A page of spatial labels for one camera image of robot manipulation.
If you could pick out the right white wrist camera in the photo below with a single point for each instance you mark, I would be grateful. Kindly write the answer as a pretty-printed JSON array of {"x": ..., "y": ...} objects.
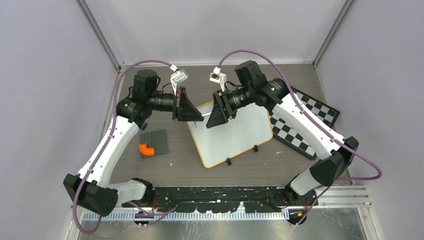
[{"x": 216, "y": 76}]

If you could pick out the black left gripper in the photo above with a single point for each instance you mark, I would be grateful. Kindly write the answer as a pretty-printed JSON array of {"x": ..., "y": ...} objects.
[{"x": 183, "y": 109}]

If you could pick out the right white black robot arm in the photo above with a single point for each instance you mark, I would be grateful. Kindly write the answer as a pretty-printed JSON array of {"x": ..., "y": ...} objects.
[{"x": 279, "y": 100}]

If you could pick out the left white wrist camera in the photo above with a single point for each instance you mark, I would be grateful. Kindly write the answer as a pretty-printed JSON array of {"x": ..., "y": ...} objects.
[{"x": 178, "y": 76}]

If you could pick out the blue marker cap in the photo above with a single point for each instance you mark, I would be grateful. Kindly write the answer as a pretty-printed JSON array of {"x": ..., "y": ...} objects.
[{"x": 144, "y": 126}]

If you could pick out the yellow framed whiteboard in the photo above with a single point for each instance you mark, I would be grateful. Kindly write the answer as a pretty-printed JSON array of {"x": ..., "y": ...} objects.
[{"x": 252, "y": 126}]

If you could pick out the white blue whiteboard marker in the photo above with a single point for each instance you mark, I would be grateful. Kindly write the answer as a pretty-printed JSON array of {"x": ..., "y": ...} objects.
[{"x": 206, "y": 115}]

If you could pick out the black white chessboard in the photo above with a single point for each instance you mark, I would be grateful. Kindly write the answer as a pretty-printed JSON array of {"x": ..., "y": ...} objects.
[{"x": 291, "y": 126}]

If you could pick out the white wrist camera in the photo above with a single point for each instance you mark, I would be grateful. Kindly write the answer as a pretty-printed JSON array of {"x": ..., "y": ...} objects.
[
  {"x": 178, "y": 76},
  {"x": 216, "y": 76}
]

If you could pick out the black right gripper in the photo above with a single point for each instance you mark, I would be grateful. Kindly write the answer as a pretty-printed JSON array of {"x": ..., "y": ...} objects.
[{"x": 217, "y": 118}]

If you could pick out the aluminium frame rail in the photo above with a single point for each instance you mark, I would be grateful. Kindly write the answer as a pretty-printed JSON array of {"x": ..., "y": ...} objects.
[{"x": 336, "y": 197}]

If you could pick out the grey lego baseplate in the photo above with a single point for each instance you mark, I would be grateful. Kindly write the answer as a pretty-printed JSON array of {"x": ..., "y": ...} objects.
[{"x": 157, "y": 139}]

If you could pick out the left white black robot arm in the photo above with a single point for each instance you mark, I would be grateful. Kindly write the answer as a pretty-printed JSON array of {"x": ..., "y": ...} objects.
[{"x": 90, "y": 188}]

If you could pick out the orange curved block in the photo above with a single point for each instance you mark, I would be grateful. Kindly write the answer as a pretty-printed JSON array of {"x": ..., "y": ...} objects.
[{"x": 145, "y": 150}]

